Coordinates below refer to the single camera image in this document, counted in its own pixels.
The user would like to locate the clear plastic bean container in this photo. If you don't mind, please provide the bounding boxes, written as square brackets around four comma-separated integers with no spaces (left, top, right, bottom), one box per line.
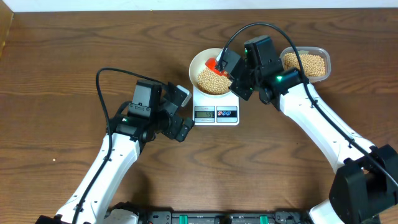
[280,47,331,83]

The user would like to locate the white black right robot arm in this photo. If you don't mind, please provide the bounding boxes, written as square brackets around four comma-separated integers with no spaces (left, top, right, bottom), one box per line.
[216,35,397,223]

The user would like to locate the yellow soybeans in container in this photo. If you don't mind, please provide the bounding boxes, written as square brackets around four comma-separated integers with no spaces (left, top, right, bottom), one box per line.
[282,53,326,77]

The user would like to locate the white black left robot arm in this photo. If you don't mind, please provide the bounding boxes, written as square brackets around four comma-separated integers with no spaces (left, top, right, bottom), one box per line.
[37,80,195,223]

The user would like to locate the red measuring scoop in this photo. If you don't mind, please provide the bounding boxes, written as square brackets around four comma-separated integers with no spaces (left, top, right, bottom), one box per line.
[205,58,228,77]

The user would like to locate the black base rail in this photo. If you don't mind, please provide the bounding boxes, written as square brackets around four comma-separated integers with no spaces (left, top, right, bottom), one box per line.
[105,202,312,224]

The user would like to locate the white round bowl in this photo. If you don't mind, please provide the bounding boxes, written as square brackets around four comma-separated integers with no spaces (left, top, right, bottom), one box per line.
[189,48,231,98]

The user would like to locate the white digital kitchen scale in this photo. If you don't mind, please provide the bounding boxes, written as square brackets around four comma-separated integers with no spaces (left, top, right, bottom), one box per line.
[192,87,239,126]

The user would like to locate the yellow soybeans in bowl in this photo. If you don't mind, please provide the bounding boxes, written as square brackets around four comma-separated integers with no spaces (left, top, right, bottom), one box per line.
[197,68,232,95]

